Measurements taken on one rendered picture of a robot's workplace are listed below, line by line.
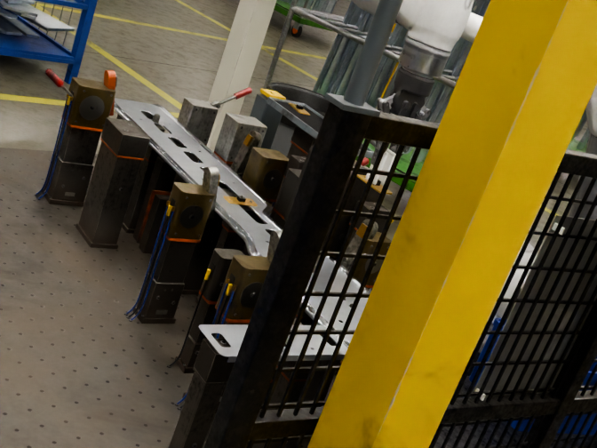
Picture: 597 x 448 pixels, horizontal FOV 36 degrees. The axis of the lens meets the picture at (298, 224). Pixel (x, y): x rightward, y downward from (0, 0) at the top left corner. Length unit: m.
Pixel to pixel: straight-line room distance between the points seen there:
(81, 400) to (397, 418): 0.94
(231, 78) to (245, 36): 0.29
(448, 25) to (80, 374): 1.01
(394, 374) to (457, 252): 0.16
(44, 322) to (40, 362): 0.16
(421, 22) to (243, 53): 4.19
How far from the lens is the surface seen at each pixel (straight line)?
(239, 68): 5.93
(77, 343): 2.05
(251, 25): 5.87
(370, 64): 0.94
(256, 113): 2.79
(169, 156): 2.43
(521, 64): 0.95
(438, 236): 0.99
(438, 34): 1.76
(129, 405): 1.90
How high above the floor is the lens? 1.73
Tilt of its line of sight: 19 degrees down
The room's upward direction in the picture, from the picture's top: 20 degrees clockwise
